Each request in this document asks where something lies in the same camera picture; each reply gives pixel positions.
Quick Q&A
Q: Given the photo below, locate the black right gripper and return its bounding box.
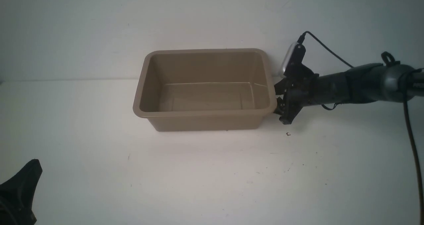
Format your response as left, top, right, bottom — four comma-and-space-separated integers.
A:
274, 64, 319, 125

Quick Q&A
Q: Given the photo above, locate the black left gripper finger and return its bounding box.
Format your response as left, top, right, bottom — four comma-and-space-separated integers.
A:
0, 159, 42, 225

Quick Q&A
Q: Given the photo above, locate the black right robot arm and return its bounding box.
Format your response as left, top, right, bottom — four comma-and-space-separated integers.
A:
274, 52, 423, 124

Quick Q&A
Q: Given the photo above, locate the tan plastic bin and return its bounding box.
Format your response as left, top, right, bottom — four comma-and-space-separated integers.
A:
132, 48, 277, 132

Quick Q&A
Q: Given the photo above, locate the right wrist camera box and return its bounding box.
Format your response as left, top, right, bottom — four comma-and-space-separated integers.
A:
278, 42, 306, 78

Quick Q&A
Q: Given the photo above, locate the black right camera cable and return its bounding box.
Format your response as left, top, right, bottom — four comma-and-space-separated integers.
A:
297, 31, 424, 225

